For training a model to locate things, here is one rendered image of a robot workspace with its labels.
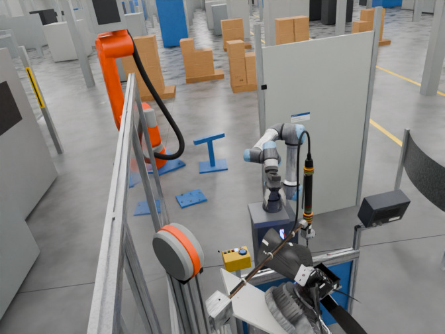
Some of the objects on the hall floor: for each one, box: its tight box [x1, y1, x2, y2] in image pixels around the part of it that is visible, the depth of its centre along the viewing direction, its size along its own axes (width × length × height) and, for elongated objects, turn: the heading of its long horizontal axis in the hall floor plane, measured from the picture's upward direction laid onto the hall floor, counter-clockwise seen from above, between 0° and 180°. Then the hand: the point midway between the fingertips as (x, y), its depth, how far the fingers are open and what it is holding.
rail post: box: [346, 259, 359, 315], centre depth 246 cm, size 4×4×78 cm
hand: (275, 204), depth 166 cm, fingers open, 8 cm apart
